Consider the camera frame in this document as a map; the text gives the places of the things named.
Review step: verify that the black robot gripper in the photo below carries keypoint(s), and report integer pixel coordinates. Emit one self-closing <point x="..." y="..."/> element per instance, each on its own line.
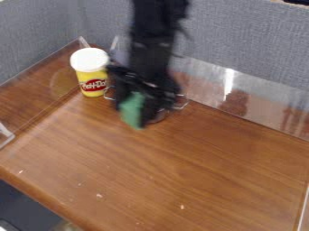
<point x="155" y="27"/>

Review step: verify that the green foam block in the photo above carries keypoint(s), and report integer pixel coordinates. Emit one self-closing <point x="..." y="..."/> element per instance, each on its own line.
<point x="131" y="110"/>

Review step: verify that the small steel pot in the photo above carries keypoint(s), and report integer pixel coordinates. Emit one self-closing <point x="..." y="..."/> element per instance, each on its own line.
<point x="171" y="101"/>

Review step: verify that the yellow Play-Doh can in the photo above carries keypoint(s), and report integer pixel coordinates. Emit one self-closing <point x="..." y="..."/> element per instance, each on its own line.
<point x="89" y="62"/>

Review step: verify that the clear acrylic left barrier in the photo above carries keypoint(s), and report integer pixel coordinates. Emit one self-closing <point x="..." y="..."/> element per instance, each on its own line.
<point x="30" y="94"/>

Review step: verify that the clear acrylic barrier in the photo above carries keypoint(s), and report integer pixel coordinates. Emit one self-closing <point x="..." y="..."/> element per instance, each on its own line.
<point x="30" y="94"/>
<point x="259" y="100"/>

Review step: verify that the clear acrylic back barrier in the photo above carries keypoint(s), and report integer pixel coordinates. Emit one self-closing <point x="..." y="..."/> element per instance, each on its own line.
<point x="259" y="100"/>

